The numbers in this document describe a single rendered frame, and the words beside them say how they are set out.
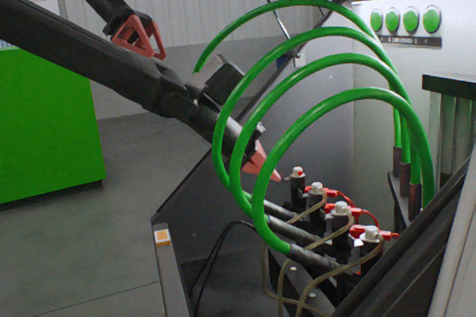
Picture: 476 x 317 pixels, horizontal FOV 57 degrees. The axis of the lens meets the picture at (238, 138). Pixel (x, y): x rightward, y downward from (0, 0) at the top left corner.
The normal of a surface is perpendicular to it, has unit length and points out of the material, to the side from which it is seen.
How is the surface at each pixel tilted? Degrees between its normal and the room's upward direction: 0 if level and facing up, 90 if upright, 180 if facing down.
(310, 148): 90
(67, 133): 90
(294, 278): 0
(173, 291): 0
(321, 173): 90
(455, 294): 76
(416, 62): 90
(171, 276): 0
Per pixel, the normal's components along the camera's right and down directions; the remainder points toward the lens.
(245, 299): -0.08, -0.96
